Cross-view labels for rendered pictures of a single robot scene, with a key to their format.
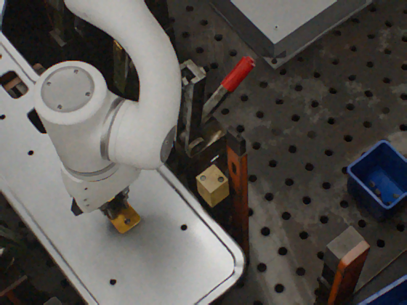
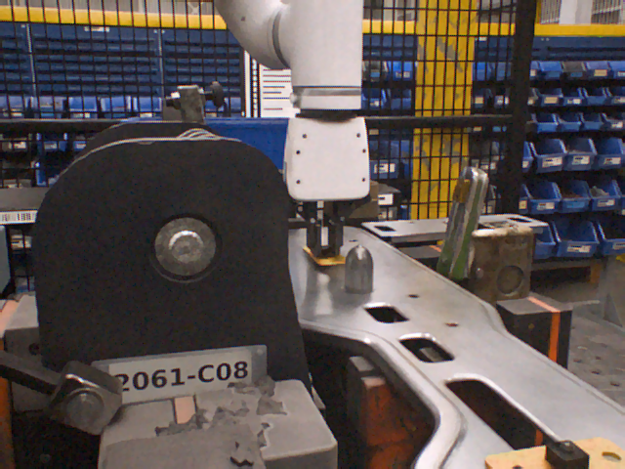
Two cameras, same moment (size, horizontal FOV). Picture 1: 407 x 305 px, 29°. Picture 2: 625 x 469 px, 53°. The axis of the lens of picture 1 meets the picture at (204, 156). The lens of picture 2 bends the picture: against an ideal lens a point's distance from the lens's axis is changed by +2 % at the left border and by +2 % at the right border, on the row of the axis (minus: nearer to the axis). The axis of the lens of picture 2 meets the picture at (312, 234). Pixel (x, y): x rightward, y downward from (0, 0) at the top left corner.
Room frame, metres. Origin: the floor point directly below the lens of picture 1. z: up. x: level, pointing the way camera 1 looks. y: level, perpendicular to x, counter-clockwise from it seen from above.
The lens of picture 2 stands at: (1.23, 0.35, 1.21)
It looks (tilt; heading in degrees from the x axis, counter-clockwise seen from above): 13 degrees down; 197
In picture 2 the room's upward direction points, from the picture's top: straight up
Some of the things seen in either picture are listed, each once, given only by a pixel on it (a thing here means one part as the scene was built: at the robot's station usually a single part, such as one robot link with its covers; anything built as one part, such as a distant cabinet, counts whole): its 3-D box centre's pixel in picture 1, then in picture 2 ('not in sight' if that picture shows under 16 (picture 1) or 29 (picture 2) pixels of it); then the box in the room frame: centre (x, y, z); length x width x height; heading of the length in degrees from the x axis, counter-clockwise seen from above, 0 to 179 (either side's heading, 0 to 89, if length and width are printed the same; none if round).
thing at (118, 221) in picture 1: (115, 205); (324, 251); (0.49, 0.14, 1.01); 0.08 x 0.04 x 0.01; 33
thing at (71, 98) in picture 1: (82, 118); (323, 28); (0.48, 0.14, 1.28); 0.09 x 0.08 x 0.13; 66
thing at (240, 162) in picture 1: (239, 208); not in sight; (0.48, -0.04, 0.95); 0.03 x 0.01 x 0.50; 33
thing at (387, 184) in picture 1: (381, 184); not in sight; (0.58, -0.32, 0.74); 0.11 x 0.10 x 0.09; 33
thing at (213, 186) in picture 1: (216, 226); not in sight; (0.49, -0.01, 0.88); 0.04 x 0.04 x 0.36; 33
